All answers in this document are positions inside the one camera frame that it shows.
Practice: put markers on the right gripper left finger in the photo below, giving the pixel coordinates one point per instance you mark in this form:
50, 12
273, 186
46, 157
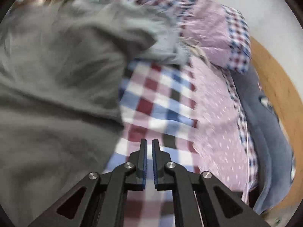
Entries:
137, 180

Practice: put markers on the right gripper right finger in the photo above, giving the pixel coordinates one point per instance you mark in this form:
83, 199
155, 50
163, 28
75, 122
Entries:
162, 179

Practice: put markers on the dark grey garment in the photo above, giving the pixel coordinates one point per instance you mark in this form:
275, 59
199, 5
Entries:
61, 69

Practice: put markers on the plaid bed sheet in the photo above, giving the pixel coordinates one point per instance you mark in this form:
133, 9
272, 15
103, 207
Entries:
194, 113

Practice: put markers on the blue-grey pillow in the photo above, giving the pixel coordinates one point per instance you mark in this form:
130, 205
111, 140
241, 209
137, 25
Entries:
276, 161

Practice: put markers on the light grey-green garment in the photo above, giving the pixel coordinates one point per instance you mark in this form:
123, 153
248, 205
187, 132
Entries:
156, 33

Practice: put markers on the wooden headboard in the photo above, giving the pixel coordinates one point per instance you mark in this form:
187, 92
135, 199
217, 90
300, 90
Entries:
288, 105

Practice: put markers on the plaid and lilac quilt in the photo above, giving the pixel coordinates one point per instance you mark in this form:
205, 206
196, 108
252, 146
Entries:
220, 31

